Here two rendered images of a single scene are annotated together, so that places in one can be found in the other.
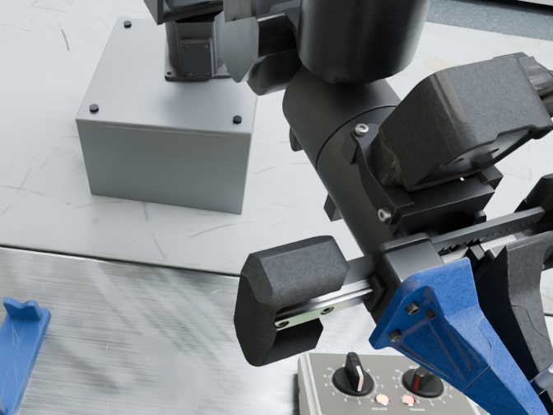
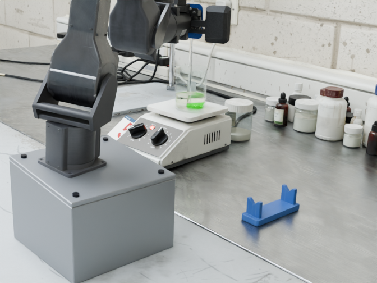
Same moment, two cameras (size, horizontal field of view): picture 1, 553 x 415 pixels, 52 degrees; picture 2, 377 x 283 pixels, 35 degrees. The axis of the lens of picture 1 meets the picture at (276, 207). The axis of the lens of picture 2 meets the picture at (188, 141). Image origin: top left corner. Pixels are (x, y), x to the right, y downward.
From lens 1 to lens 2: 1.09 m
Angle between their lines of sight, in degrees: 97
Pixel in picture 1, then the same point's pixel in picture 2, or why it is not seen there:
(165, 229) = not seen: hidden behind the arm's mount
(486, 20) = not seen: outside the picture
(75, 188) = (178, 252)
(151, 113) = (137, 159)
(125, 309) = (206, 208)
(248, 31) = (168, 13)
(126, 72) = (120, 176)
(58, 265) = (221, 230)
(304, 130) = (172, 26)
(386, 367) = (141, 142)
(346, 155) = (178, 15)
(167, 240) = not seen: hidden behind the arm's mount
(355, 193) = (183, 18)
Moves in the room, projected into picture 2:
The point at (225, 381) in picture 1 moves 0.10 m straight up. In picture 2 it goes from (191, 181) to (193, 126)
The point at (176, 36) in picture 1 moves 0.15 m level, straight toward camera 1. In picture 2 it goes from (95, 134) to (169, 112)
